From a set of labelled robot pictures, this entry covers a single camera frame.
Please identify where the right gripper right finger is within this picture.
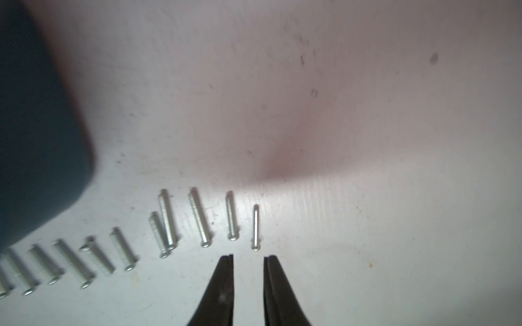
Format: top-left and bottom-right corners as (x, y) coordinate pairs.
(263, 255), (311, 326)

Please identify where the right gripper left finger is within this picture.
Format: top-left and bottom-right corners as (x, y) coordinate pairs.
(188, 255), (235, 326)

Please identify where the eleventh silver screw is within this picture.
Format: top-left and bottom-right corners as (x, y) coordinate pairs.
(251, 205), (260, 251)

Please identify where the teal plastic storage tray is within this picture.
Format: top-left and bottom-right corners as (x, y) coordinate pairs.
(1, 1), (94, 248)

